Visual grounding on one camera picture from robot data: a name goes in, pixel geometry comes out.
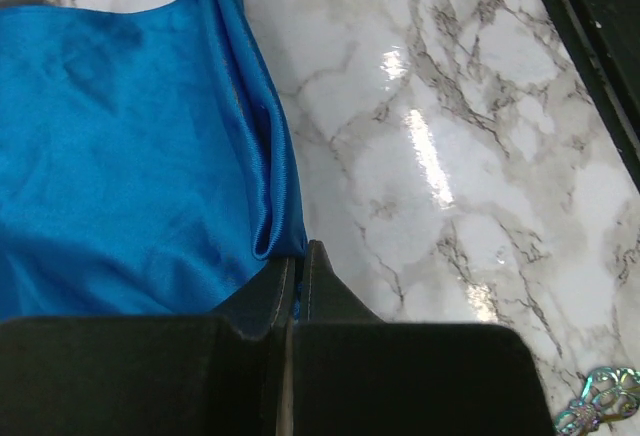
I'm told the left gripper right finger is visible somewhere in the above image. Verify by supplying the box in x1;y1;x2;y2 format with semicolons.
296;240;382;325

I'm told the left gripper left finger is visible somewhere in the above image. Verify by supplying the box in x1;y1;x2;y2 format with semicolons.
210;257;296;340

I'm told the blue cloth napkin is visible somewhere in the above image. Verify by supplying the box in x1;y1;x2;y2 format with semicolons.
1;0;307;319

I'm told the iridescent gold spoon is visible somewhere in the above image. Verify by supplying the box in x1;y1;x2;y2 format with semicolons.
554;367;639;436

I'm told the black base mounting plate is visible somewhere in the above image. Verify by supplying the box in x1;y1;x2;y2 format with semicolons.
542;0;639;183

